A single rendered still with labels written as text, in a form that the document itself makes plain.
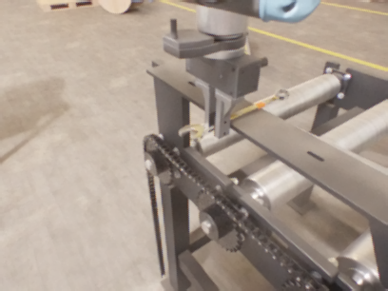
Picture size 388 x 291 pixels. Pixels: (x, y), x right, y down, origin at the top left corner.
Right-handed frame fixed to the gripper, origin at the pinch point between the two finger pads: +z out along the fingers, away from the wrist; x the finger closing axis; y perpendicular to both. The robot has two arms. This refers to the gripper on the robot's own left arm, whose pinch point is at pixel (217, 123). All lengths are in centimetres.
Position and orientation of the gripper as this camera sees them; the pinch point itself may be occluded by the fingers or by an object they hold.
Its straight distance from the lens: 53.6
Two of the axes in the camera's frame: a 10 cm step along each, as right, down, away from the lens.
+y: 8.1, -3.6, 4.7
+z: 0.1, 8.0, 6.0
